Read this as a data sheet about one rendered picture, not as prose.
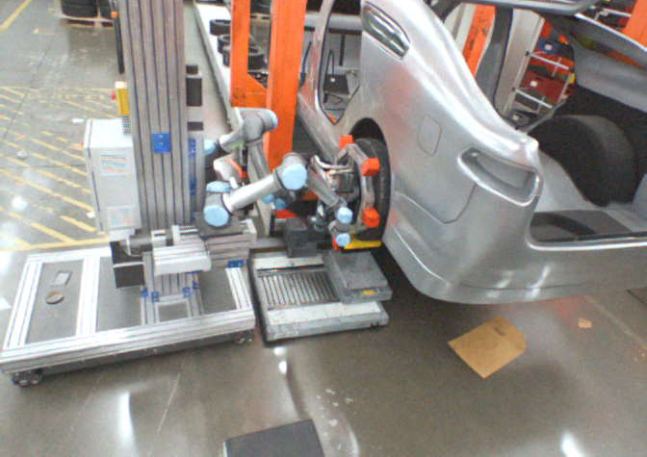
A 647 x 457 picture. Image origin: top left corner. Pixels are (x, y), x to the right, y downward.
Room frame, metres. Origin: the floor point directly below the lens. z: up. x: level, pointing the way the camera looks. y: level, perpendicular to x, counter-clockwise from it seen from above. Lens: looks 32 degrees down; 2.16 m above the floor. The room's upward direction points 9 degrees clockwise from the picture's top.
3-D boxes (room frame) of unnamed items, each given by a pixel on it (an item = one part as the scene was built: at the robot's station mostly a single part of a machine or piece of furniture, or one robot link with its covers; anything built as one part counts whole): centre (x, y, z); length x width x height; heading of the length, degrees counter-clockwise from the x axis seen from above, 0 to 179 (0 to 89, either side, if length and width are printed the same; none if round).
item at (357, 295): (2.49, -0.32, 0.13); 0.50 x 0.36 x 0.10; 22
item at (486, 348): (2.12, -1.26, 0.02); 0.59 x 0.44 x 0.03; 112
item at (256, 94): (4.68, 0.78, 0.69); 0.52 x 0.17 x 0.35; 112
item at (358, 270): (2.49, -0.32, 0.32); 0.40 x 0.30 x 0.28; 22
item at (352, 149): (2.43, -0.16, 0.85); 0.54 x 0.07 x 0.54; 22
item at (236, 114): (3.95, 0.80, 0.28); 2.47 x 0.09 x 0.22; 22
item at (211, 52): (9.36, 2.54, 0.19); 6.82 x 0.86 x 0.39; 22
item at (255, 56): (7.15, 1.63, 0.39); 0.66 x 0.66 x 0.24
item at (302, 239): (2.68, 0.04, 0.26); 0.42 x 0.18 x 0.35; 112
